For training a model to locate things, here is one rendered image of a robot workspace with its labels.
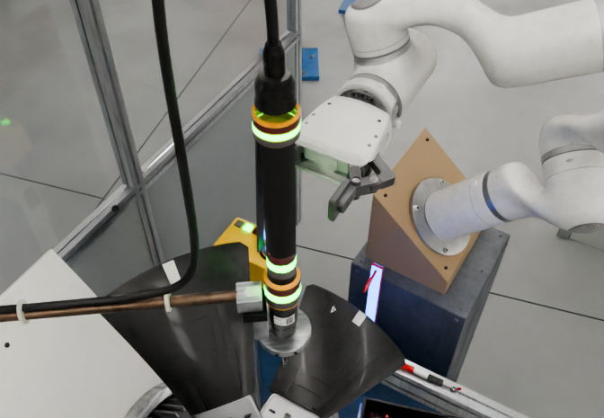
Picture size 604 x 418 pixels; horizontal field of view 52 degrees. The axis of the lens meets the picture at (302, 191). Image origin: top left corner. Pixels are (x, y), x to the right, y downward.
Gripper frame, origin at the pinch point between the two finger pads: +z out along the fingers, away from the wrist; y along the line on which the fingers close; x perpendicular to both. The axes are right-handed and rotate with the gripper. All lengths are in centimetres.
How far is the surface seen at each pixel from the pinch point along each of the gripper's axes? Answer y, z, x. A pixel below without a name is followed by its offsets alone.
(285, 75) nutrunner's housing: -1.4, 5.5, 19.4
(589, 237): -48, -174, -161
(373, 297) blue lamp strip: -1, -29, -57
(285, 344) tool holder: -1.9, 7.5, -19.9
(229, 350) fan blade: 8.3, 6.5, -31.4
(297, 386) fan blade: 0.7, -0.2, -46.9
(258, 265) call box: 25, -26, -59
